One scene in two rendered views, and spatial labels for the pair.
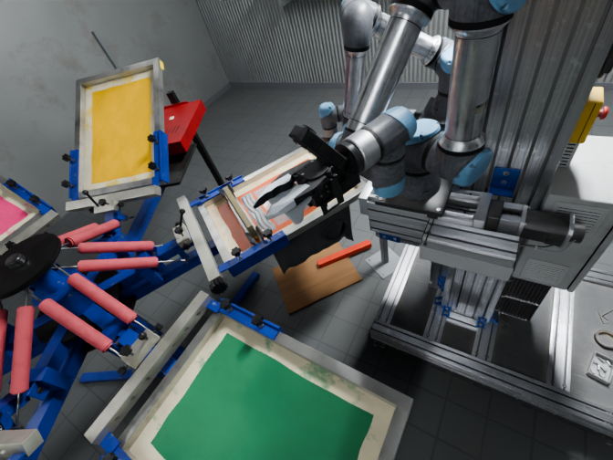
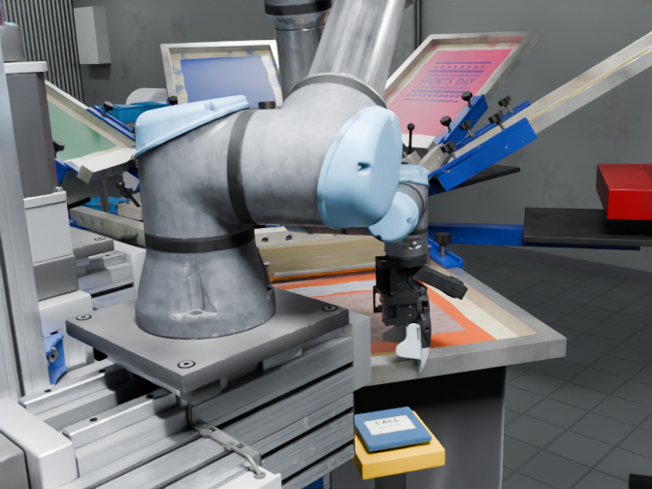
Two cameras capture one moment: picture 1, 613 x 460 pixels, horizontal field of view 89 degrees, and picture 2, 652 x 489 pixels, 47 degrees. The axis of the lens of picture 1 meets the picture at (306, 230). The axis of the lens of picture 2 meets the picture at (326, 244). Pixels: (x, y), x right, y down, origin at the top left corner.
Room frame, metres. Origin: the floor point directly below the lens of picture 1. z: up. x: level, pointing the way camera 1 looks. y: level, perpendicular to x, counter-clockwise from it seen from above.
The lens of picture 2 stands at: (1.27, -1.52, 1.54)
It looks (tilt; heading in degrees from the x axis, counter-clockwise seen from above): 15 degrees down; 91
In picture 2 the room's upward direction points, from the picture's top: 2 degrees counter-clockwise
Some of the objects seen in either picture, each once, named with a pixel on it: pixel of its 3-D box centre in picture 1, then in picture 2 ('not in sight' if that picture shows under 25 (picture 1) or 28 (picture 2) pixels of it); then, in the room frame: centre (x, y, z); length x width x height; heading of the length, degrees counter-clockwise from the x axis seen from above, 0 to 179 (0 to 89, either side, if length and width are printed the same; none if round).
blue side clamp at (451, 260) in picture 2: (222, 193); (431, 257); (1.51, 0.39, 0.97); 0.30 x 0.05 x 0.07; 105
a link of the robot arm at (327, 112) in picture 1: (328, 115); (405, 199); (1.38, -0.28, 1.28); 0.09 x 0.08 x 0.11; 75
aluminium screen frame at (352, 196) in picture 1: (277, 197); (357, 299); (1.30, 0.09, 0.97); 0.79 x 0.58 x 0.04; 105
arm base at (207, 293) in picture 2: (451, 99); (203, 270); (1.12, -0.75, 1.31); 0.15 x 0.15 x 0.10
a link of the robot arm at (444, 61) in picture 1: (454, 68); (201, 162); (1.13, -0.75, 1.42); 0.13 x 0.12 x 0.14; 165
